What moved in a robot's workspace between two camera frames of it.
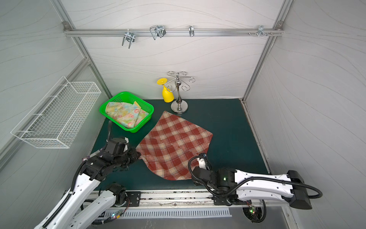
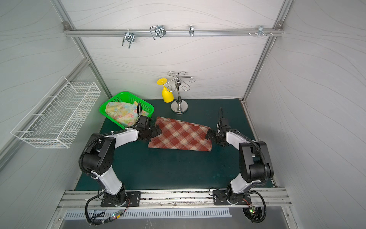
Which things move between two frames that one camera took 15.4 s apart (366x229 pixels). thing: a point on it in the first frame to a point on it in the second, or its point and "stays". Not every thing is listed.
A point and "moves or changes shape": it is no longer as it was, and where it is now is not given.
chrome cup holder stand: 179,106 stays
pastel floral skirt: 129,114 stays
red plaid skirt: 171,150 moves or changes shape
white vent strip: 114,214 stays
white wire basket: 56,119 stays
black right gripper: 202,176 to 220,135
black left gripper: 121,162 to 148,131
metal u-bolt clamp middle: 157,31 stays
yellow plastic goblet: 167,95 stays
